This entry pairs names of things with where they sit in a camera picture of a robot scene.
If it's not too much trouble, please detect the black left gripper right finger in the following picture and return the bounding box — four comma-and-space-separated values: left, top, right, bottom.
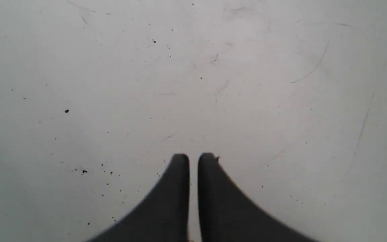
198, 153, 313, 242

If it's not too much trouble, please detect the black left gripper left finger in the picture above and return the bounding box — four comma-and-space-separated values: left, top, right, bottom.
90, 154, 189, 242

